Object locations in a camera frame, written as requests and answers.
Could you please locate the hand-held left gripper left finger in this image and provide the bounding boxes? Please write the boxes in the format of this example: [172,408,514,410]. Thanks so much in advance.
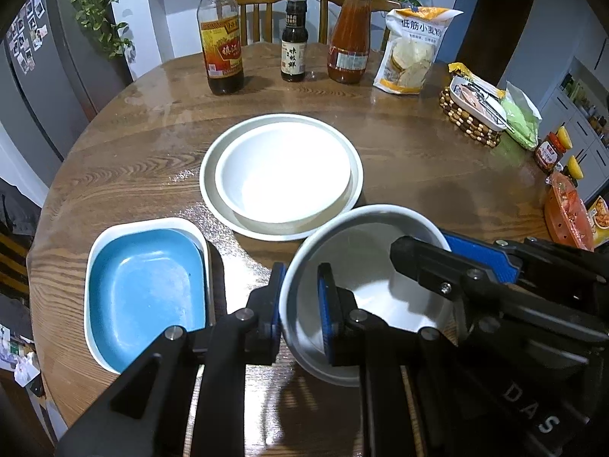
[54,261,289,457]

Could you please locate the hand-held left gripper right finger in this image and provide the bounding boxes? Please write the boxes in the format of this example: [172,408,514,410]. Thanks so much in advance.
[316,262,515,457]

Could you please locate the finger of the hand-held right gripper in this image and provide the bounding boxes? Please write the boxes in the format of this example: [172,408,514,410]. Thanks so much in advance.
[390,235,609,344]
[442,230,609,287]

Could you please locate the white bowl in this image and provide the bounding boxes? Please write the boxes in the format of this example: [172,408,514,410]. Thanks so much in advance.
[215,121,353,224]
[278,204,454,388]

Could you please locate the round white plate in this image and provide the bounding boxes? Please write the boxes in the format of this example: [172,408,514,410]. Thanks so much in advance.
[199,113,365,242]

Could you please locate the blue plate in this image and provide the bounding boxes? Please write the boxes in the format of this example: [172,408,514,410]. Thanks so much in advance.
[88,228,206,373]

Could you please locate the white rectangular dish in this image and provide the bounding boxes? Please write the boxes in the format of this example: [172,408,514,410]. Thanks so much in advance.
[84,216,212,376]

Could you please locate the orange plastic container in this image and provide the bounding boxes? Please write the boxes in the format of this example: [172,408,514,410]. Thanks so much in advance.
[544,171,595,251]

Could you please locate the red chili sauce jar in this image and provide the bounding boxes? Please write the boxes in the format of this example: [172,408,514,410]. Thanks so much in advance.
[534,132,568,174]

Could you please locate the yellow packet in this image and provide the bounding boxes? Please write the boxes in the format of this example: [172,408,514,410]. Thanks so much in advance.
[587,195,609,243]

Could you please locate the wooden bead trivet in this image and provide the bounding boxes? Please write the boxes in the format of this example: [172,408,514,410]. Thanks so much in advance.
[438,86,504,149]

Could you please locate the green packet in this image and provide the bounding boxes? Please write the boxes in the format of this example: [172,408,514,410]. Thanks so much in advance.
[502,81,543,152]

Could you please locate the metal tin tray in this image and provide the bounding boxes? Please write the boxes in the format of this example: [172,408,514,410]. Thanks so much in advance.
[450,75,509,131]

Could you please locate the white kitchen cabinets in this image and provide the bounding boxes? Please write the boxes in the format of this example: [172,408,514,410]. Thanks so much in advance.
[537,57,609,201]

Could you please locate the yellow wrapper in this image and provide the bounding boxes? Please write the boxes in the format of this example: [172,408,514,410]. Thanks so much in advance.
[448,63,482,83]

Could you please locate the flour bag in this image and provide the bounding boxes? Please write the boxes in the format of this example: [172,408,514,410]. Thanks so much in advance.
[372,7,464,95]

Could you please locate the tomato sauce glass bottle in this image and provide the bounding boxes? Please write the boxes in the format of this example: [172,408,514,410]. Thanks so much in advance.
[327,0,372,85]

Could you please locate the dark door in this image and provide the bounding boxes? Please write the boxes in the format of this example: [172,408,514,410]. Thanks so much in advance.
[457,0,539,87]

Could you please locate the small soy sauce bottle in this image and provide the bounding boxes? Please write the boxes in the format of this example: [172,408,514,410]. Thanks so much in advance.
[281,0,309,83]

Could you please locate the large vinegar bottle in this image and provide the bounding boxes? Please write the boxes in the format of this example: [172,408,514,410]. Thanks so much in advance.
[197,0,245,96]

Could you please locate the crumpled papers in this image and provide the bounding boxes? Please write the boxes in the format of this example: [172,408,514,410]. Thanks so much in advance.
[0,324,43,393]

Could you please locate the wooden chair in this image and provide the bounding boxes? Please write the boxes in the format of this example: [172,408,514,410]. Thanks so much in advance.
[228,0,305,46]
[315,0,395,53]

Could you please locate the dark cloth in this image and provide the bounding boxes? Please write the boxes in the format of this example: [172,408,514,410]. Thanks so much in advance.
[0,178,41,236]

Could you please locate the grey refrigerator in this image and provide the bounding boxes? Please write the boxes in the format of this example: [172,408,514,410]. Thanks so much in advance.
[0,0,134,163]

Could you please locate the hanging green plant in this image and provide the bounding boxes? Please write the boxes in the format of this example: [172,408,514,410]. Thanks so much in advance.
[62,0,136,60]

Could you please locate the fridge photo magnets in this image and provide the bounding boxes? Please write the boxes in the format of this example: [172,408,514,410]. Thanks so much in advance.
[7,0,49,75]

